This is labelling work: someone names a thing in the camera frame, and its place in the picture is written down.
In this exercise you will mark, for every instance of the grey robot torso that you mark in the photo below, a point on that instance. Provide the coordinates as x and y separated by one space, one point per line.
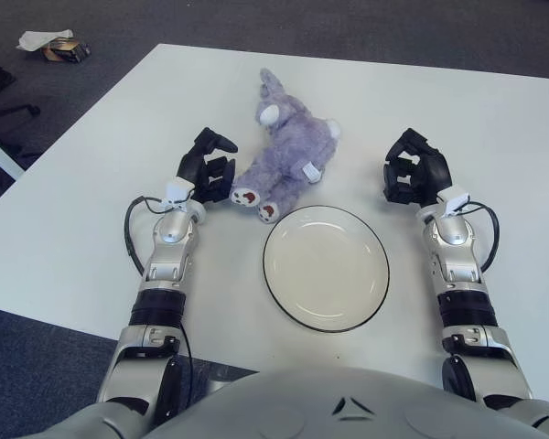
302 402

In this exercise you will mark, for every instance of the white neighbouring desk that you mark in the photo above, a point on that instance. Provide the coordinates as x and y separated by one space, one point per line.
0 153

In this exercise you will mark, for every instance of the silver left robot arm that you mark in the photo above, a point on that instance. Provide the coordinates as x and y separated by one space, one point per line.
164 256

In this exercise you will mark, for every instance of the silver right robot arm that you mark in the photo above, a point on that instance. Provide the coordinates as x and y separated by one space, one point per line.
457 260

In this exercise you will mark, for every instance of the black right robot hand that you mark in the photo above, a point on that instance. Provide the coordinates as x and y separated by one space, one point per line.
434 171

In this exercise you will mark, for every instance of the white plate with black rim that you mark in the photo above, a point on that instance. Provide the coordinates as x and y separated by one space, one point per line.
325 270

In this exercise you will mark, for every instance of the small black cardboard box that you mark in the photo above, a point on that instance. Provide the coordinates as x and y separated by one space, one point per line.
68 52

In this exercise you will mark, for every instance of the purple plush bunny doll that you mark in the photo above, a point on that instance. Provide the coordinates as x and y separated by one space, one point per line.
288 151

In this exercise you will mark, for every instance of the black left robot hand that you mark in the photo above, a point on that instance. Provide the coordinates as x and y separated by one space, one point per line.
196 167

